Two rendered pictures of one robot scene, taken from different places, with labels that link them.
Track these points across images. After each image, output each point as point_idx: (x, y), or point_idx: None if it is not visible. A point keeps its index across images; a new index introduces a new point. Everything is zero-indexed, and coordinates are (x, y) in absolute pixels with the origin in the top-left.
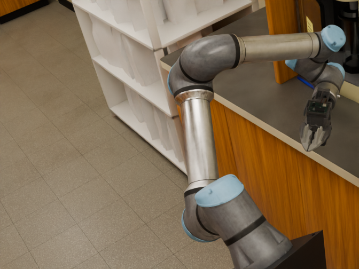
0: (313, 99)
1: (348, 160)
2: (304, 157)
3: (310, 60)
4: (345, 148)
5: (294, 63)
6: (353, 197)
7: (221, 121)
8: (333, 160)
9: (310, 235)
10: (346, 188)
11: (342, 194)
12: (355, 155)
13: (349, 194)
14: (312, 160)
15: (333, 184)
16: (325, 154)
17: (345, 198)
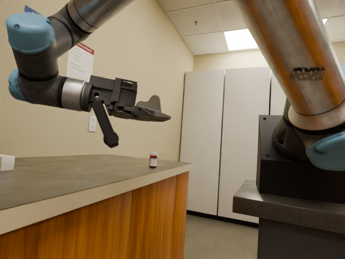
0: (114, 79)
1: (90, 183)
2: (3, 257)
3: (71, 39)
4: (63, 184)
5: (54, 35)
6: (95, 232)
7: None
8: (89, 187)
9: (262, 123)
10: (88, 227)
11: (80, 247)
12: (78, 181)
13: (90, 235)
14: (30, 239)
15: (67, 247)
16: (74, 189)
17: (83, 251)
